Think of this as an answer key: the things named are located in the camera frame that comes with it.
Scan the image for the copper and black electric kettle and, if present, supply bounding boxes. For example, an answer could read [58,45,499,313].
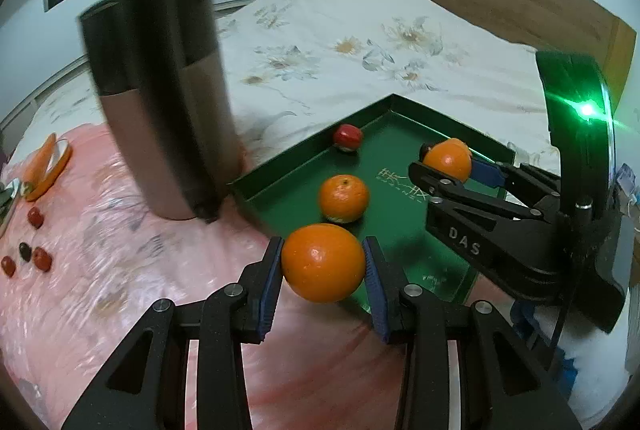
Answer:
[78,0,246,224]

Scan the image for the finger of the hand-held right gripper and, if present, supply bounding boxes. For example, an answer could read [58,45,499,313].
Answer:
[409,161,544,218]
[470,159,562,212]

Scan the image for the orange rimmed plate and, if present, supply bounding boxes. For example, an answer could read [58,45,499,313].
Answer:
[25,139,73,202]

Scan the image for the orange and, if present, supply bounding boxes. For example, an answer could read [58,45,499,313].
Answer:
[319,175,371,224]
[281,223,367,303]
[422,137,473,185]

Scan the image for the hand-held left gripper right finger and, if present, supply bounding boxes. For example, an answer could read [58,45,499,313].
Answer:
[363,236,583,430]

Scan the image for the carrot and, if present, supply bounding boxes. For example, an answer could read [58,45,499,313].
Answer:
[22,133,58,183]

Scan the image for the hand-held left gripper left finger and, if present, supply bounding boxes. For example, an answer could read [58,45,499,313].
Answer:
[60,236,285,430]

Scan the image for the white plate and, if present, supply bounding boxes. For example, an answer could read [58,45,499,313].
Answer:
[0,179,25,238]

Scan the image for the floral bedspread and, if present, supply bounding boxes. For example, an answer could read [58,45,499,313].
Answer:
[0,0,566,211]

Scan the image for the pink plastic sheet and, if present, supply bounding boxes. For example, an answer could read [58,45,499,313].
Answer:
[0,123,501,430]

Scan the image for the black cable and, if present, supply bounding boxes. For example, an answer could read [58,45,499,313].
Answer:
[549,307,570,363]

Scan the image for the green tray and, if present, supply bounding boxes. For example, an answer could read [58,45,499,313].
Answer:
[227,93,517,316]

